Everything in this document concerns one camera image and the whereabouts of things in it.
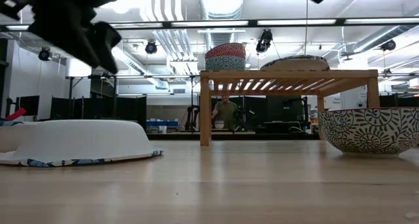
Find thin hanging cable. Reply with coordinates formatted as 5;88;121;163
305;0;309;57

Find black background tripod rig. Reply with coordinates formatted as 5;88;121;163
184;105;201;132

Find black hanging spotlight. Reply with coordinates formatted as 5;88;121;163
380;39;397;52
38;47;53;62
145;40;158;55
255;29;274;54

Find wooden slatted shelf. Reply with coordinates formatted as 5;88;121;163
199;69;380;147

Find black background monitor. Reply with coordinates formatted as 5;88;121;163
15;95;40;117

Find silver ventilation duct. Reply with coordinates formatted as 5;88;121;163
198;0;246;50

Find teal star ceramic bowl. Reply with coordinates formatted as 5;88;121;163
205;56;246;71

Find black ceiling light rail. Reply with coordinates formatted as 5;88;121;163
0;17;419;32

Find red zigzag ceramic bowl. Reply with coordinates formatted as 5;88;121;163
204;42;247;61

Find white notice board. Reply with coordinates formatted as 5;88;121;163
322;86;368;112

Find person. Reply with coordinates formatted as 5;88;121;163
211;95;239;130

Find black partition panel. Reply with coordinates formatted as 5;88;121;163
50;94;147;130
228;95;309;133

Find black white swirl ceramic bowl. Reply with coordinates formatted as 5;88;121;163
318;106;419;159

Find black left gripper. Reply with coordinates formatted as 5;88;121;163
0;0;122;75

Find blue storage bins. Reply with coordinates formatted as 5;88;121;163
146;120;179;127

